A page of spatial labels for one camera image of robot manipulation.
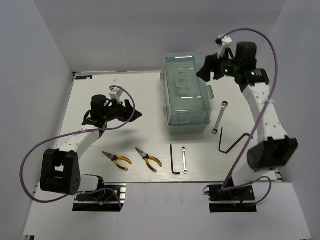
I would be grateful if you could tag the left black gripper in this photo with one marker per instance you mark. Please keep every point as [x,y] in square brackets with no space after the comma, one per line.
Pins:
[129,108]

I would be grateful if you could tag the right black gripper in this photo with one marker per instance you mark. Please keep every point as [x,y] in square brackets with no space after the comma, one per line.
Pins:
[211,63]

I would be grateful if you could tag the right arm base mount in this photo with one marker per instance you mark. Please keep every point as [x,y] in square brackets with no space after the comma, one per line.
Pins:
[240,200]

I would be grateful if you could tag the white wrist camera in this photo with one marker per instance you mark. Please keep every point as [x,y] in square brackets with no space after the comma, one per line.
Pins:
[224,42]
[115,93]

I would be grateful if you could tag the small brown hex key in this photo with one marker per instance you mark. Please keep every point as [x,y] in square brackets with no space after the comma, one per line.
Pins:
[172,161]

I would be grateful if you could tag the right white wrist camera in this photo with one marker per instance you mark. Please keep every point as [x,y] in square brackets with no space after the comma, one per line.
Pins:
[224,42]

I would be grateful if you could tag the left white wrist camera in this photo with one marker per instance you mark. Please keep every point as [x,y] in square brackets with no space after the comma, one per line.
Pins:
[115,93]

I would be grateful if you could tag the blue label sticker left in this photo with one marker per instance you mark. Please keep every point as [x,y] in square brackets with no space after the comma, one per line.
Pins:
[84,77]

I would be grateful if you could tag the green plastic toolbox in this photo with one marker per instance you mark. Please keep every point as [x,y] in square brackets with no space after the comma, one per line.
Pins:
[186,97]

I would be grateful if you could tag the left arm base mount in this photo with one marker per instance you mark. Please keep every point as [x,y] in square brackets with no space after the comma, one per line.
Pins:
[103,201]

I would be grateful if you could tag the large silver ratchet wrench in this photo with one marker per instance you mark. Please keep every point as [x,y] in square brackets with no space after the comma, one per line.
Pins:
[224,105]

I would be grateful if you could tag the small silver ratchet wrench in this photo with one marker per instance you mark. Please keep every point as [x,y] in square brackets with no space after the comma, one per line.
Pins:
[185,170]

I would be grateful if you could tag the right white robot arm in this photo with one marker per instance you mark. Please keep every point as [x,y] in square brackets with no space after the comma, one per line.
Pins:
[274,147]

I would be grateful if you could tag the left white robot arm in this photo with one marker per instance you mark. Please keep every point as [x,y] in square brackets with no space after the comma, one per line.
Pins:
[60,171]

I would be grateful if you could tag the large brown hex key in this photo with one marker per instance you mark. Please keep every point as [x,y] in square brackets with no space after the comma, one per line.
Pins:
[233,145]

